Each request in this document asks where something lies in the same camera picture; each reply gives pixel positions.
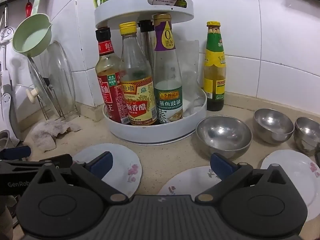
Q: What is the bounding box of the floral white plate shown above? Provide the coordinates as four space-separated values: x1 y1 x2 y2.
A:
158 166 221 199
261 150 320 221
73 143 142 198

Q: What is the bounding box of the large steel bowl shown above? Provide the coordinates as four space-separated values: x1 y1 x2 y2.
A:
195 115 253 160

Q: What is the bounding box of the dirty white rag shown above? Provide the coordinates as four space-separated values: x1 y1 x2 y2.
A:
31 120 81 152

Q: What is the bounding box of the glass pot lid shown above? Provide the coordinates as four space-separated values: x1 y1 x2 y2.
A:
26 41 74 119

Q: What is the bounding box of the yellow label vinegar bottle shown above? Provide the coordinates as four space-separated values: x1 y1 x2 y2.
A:
119 22 157 126

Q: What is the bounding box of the green yellow oyster sauce bottle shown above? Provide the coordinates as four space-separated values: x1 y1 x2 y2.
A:
203 21 226 112

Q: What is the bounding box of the red label soy sauce bottle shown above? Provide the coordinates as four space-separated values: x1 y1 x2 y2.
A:
95 27 130 124

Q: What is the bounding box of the purple label fish sauce bottle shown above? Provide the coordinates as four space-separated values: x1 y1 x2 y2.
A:
153 14 183 124

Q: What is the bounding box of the black cap slim bottle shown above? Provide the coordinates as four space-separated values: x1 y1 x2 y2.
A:
138 20 155 67

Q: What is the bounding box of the white two-tier rotating rack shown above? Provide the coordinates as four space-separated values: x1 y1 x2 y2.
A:
94 0 207 145

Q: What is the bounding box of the wire lid rack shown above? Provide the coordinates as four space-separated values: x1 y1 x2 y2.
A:
35 77 78 120

